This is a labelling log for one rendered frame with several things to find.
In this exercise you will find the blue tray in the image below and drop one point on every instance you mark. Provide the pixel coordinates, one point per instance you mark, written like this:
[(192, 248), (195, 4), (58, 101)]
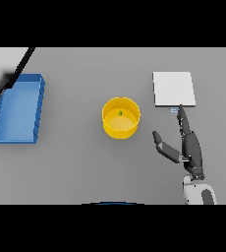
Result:
[(16, 111)]

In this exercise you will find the yellow bowl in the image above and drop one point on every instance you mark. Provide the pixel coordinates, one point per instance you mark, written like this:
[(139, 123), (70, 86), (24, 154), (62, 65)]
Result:
[(121, 126)]

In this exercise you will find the pale square measuring scale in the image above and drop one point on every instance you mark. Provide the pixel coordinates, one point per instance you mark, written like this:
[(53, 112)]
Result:
[(174, 88)]

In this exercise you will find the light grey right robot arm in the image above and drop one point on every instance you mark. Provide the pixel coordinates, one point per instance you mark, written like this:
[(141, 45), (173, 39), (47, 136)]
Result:
[(198, 193)]

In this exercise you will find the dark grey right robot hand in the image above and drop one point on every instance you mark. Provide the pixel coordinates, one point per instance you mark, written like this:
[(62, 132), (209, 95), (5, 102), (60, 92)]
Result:
[(192, 151)]

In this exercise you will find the green nut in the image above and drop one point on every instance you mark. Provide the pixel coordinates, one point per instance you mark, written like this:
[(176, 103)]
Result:
[(120, 113)]

